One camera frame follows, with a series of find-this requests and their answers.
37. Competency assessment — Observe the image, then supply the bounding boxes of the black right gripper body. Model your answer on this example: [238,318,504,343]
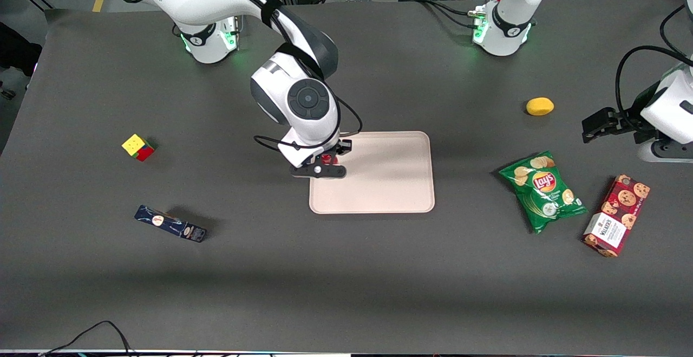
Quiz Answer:
[309,139,353,167]

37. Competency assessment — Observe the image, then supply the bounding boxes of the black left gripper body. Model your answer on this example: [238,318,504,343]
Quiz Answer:
[605,109,650,142]

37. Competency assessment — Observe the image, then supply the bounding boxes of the beige plastic tray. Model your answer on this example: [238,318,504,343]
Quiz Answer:
[309,131,436,215]

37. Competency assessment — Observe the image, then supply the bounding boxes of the yellow lemon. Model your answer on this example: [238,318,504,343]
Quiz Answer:
[526,97,555,116]

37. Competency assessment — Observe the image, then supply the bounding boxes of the green Lay's chips bag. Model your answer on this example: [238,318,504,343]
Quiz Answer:
[498,151,588,235]

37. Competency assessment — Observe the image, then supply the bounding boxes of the red cookie box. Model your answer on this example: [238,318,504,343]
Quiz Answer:
[582,174,651,258]

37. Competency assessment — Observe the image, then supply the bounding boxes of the dark blue carton box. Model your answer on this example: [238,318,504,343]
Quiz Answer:
[134,204,207,243]

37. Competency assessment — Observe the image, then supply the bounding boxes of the multicoloured puzzle cube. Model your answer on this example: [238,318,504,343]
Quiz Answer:
[121,134,156,162]

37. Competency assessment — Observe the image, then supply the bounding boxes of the black object on floor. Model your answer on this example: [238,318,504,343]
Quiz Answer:
[0,21,43,77]

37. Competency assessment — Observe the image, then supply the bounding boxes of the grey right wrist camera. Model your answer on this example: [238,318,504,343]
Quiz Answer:
[290,163,347,179]

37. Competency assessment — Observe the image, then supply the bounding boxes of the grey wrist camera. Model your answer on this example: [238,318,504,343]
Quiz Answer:
[636,139,693,164]
[290,163,347,179]

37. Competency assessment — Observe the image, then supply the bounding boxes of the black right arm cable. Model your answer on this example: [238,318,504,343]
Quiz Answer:
[253,95,363,152]

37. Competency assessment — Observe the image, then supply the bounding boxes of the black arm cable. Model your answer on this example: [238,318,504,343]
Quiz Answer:
[253,95,363,152]
[616,4,693,122]

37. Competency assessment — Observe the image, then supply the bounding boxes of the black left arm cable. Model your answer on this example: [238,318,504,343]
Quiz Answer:
[616,4,693,122]

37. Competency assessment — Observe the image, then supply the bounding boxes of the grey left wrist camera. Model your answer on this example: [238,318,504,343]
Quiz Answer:
[636,139,693,164]

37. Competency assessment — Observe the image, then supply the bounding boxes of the black left base cables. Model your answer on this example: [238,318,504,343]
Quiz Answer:
[410,0,488,30]

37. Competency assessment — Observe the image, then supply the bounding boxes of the black cable at table edge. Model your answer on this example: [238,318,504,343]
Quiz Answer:
[39,320,134,357]

